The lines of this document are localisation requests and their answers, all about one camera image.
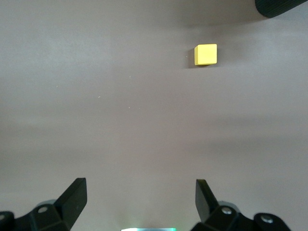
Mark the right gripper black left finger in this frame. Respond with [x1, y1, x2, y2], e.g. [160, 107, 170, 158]
[0, 178, 87, 231]

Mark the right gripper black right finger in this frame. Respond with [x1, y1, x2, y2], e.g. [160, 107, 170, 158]
[190, 179, 293, 231]

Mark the yellow block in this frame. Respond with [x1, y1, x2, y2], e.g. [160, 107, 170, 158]
[193, 43, 218, 66]

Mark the black ribbed cylinder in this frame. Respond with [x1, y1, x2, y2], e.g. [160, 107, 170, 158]
[255, 0, 308, 19]

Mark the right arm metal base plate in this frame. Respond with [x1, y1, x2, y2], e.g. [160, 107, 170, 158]
[120, 227, 177, 231]

